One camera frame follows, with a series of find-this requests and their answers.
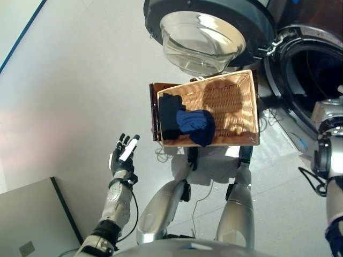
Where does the silver robot torso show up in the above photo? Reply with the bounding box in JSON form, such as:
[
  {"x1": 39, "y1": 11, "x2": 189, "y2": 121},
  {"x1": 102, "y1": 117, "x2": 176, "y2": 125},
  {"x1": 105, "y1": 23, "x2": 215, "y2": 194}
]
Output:
[{"x1": 115, "y1": 234, "x2": 273, "y2": 257}]

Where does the silver left robot leg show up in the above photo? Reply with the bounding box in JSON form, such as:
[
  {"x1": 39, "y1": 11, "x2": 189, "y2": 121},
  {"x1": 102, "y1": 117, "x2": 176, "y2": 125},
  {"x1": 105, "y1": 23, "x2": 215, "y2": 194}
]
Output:
[{"x1": 136, "y1": 148, "x2": 199, "y2": 246}]

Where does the brown acrylic stand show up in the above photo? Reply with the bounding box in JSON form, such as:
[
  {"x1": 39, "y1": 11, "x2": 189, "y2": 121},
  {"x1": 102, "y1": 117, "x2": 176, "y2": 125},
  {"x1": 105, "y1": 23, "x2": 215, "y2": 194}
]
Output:
[{"x1": 148, "y1": 82, "x2": 183, "y2": 142}]

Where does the black folded garment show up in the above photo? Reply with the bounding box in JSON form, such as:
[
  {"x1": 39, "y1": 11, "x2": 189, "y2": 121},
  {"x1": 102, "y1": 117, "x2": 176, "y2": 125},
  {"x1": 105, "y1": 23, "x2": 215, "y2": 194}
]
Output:
[{"x1": 158, "y1": 93, "x2": 187, "y2": 141}]

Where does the silver right robot leg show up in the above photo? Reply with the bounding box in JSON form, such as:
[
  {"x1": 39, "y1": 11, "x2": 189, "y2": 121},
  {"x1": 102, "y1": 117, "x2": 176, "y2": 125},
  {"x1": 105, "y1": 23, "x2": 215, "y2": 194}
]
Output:
[{"x1": 216, "y1": 145, "x2": 256, "y2": 250}]

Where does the rectangular wicker laundry basket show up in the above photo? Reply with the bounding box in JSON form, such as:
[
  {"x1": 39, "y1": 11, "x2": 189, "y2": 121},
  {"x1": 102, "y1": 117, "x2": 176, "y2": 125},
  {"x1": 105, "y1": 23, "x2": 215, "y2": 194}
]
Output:
[{"x1": 155, "y1": 69, "x2": 261, "y2": 148}]

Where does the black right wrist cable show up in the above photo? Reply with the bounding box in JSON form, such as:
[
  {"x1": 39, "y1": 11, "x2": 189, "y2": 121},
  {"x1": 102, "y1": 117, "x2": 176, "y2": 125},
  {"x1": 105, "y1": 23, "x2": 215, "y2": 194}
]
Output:
[{"x1": 298, "y1": 165, "x2": 329, "y2": 198}]

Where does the blue garment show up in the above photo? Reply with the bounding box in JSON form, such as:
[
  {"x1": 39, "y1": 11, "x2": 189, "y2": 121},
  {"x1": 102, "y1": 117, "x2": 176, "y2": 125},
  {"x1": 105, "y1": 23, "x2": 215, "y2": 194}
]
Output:
[{"x1": 175, "y1": 109, "x2": 216, "y2": 148}]

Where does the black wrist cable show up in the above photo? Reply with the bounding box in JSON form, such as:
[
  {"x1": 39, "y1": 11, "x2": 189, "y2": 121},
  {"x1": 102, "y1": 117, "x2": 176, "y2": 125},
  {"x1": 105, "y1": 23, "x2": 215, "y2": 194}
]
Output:
[
  {"x1": 298, "y1": 165, "x2": 329, "y2": 198},
  {"x1": 114, "y1": 184, "x2": 140, "y2": 242}
]

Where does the white cable loop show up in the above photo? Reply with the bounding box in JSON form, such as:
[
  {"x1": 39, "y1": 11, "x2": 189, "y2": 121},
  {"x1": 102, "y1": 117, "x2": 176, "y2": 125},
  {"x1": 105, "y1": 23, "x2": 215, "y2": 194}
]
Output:
[{"x1": 154, "y1": 146, "x2": 174, "y2": 163}]

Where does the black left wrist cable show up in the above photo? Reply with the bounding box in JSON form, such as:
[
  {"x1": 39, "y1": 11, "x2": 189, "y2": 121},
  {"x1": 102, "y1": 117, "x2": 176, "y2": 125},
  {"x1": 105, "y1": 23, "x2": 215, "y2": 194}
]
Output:
[{"x1": 114, "y1": 184, "x2": 140, "y2": 242}]

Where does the grey front-load washing machine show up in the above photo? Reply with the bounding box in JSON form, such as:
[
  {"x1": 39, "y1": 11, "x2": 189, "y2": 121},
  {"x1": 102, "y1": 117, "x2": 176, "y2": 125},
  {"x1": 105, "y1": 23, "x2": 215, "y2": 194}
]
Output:
[{"x1": 257, "y1": 0, "x2": 343, "y2": 162}]

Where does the silver robot leg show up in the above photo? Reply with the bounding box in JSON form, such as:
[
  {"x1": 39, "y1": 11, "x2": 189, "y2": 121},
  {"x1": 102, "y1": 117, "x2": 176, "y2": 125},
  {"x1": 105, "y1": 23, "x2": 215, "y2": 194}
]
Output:
[
  {"x1": 136, "y1": 148, "x2": 199, "y2": 246},
  {"x1": 216, "y1": 145, "x2": 256, "y2": 250}
]

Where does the thin tether cable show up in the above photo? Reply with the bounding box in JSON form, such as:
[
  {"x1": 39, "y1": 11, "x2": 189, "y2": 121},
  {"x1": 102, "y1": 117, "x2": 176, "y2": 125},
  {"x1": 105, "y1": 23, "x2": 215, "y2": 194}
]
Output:
[{"x1": 191, "y1": 178, "x2": 214, "y2": 238}]

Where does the round glass washer door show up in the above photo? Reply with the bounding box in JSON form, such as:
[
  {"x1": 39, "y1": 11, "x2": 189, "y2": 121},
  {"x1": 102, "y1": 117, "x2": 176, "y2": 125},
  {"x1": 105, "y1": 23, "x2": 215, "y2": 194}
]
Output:
[{"x1": 142, "y1": 0, "x2": 277, "y2": 76}]

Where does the grey wall socket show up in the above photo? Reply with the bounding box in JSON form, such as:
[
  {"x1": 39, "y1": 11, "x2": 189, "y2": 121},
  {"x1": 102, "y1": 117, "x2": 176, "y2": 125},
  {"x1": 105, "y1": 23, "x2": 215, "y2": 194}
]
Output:
[{"x1": 18, "y1": 240, "x2": 36, "y2": 256}]

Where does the small blue sticker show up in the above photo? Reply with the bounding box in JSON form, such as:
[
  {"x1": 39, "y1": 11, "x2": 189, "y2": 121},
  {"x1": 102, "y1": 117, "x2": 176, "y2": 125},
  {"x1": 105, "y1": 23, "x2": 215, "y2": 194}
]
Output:
[{"x1": 297, "y1": 138, "x2": 310, "y2": 152}]

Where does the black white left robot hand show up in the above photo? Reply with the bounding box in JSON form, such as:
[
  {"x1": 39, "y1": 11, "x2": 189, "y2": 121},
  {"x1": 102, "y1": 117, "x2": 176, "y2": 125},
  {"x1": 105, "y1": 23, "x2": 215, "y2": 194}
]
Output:
[{"x1": 108, "y1": 133, "x2": 141, "y2": 179}]

